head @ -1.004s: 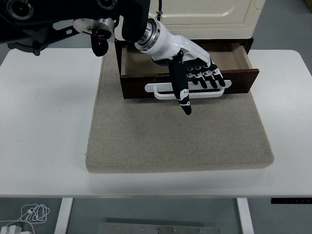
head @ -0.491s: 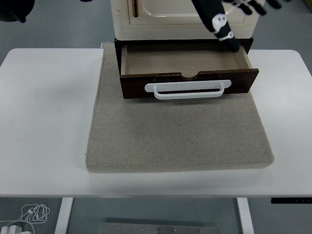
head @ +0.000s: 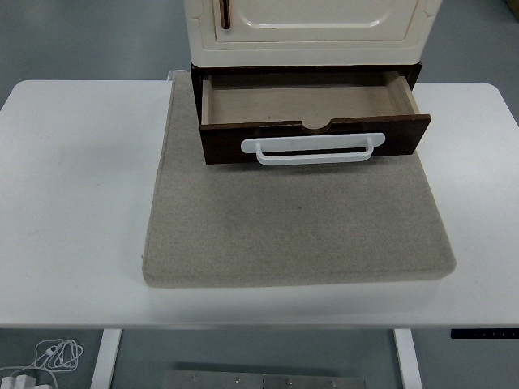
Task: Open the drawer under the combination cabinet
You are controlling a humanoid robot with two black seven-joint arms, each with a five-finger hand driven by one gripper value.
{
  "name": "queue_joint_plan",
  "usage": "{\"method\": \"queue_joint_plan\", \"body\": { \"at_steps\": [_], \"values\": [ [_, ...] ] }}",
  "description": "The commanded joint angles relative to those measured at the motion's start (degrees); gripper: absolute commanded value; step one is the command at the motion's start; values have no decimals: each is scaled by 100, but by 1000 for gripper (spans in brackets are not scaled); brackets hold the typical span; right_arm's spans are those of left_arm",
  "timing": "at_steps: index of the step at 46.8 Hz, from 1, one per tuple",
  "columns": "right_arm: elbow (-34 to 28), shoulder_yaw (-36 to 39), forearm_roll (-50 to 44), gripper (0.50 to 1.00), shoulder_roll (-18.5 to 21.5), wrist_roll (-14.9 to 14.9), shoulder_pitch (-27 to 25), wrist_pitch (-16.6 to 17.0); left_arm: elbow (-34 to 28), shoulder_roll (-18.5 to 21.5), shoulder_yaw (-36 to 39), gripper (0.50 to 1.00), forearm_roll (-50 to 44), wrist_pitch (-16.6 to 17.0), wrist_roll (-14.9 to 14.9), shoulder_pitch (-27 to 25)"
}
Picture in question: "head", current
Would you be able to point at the dark wooden drawer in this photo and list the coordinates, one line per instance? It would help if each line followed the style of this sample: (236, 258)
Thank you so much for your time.
(300, 103)

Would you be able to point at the cream cabinet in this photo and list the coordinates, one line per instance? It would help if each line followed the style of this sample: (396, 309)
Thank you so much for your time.
(304, 52)

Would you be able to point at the grey fabric mat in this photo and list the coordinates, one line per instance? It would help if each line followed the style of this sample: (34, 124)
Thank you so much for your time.
(292, 227)

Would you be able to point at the grey metal plate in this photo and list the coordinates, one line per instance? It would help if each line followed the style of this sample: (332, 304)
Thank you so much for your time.
(263, 381)

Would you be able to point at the white table leg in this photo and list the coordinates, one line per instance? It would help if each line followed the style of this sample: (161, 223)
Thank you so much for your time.
(106, 356)
(407, 356)

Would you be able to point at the black table control panel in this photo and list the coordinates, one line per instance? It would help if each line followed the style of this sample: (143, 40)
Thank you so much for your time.
(482, 334)

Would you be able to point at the white charger block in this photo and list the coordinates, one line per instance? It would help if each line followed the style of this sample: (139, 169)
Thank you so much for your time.
(20, 383)

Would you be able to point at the brown cardboard box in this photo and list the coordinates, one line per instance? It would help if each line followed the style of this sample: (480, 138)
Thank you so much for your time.
(513, 6)

